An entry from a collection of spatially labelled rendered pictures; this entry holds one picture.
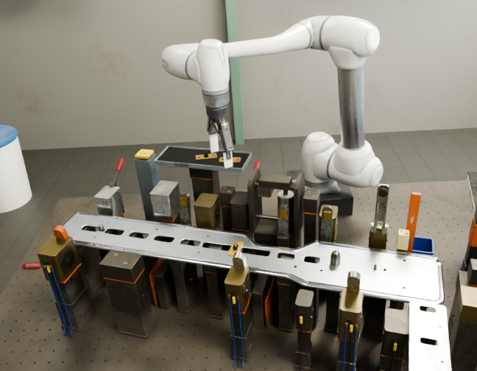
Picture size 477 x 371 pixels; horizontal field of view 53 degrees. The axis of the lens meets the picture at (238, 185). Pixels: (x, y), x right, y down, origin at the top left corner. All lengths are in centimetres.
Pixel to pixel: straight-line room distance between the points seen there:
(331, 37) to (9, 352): 163
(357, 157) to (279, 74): 251
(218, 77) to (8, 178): 281
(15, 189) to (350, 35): 306
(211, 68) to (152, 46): 297
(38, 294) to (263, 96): 302
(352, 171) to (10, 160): 277
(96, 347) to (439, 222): 157
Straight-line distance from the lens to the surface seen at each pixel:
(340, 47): 190
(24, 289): 224
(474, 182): 210
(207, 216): 179
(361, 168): 214
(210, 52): 157
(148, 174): 204
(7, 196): 421
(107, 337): 190
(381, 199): 165
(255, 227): 183
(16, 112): 515
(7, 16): 485
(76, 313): 191
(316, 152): 224
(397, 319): 150
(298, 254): 165
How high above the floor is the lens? 204
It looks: 31 degrees down
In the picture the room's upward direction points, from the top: 4 degrees counter-clockwise
